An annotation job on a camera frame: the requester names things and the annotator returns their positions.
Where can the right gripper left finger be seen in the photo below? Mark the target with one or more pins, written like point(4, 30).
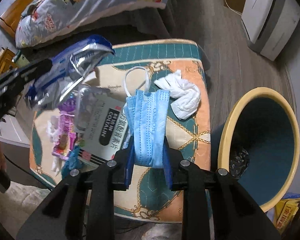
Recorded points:
point(82, 204)

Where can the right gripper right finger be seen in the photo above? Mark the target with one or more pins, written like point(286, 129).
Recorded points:
point(214, 202)

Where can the blue silver foil wrapper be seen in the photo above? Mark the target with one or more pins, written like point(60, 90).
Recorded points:
point(69, 68)

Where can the pink purple candy wrapper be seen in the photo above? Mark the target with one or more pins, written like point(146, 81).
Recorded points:
point(65, 130)

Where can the silver pill blister pack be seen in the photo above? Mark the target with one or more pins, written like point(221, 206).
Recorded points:
point(86, 99)

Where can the white Coltalin medicine box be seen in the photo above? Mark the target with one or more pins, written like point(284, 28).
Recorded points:
point(105, 132)

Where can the white tissue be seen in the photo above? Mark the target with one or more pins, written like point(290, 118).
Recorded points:
point(186, 95)

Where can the blue surgical face mask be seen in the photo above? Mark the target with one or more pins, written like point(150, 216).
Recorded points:
point(146, 113)

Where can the black plastic trash bag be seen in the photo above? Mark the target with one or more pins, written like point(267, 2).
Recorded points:
point(238, 163)

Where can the teal and yellow trash bin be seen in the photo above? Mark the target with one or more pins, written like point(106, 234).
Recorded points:
point(264, 124)

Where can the wooden bed headboard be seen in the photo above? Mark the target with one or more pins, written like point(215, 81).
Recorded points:
point(9, 19)

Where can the teal orange patterned cushion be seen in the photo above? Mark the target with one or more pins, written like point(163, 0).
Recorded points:
point(139, 65)

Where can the white grey air purifier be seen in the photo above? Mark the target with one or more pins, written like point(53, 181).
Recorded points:
point(269, 24)

